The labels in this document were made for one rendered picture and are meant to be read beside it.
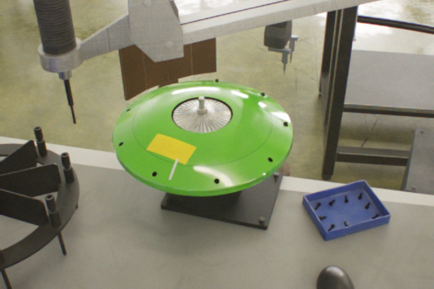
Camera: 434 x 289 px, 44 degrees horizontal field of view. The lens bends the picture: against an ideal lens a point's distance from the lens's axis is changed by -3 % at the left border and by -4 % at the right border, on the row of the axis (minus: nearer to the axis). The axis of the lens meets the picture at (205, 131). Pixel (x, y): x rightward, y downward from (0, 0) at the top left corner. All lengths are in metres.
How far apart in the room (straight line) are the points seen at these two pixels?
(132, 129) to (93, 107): 2.02
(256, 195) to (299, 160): 1.53
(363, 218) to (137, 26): 0.60
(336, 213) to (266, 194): 0.13
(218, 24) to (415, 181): 0.74
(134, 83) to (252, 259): 0.89
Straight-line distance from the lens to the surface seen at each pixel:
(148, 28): 0.59
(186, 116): 0.94
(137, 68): 1.67
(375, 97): 2.52
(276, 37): 1.15
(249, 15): 0.61
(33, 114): 3.00
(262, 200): 1.02
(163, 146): 0.89
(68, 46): 0.62
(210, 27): 0.60
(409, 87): 2.65
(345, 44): 2.07
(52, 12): 0.59
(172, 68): 1.75
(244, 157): 0.87
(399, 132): 2.82
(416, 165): 1.27
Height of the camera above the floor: 1.64
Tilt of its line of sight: 37 degrees down
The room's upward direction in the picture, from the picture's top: 2 degrees counter-clockwise
